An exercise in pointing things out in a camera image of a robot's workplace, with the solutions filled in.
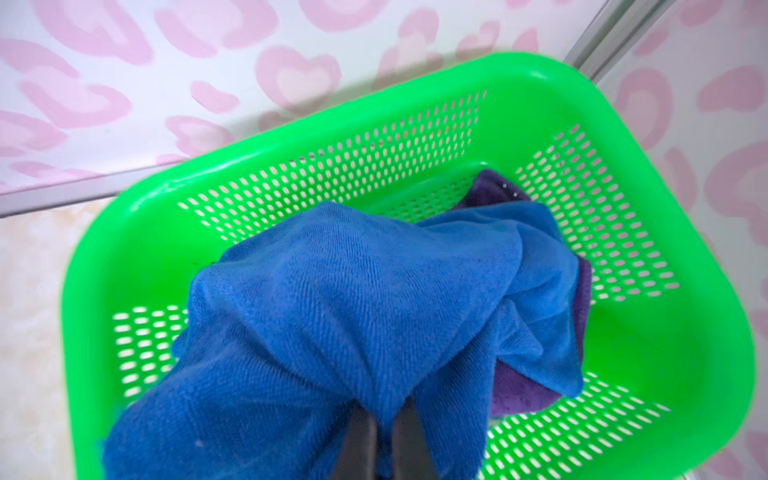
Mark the right corner aluminium post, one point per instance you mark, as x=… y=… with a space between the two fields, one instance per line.
x=617 y=27

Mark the purple towel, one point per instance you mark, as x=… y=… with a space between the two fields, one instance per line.
x=514 y=393

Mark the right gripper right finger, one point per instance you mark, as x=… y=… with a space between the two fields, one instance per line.
x=411 y=457

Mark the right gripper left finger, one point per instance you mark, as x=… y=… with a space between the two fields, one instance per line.
x=358 y=456

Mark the blue towel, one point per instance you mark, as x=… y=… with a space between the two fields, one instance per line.
x=334 y=308

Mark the green plastic basket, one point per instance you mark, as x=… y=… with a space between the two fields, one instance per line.
x=670 y=358

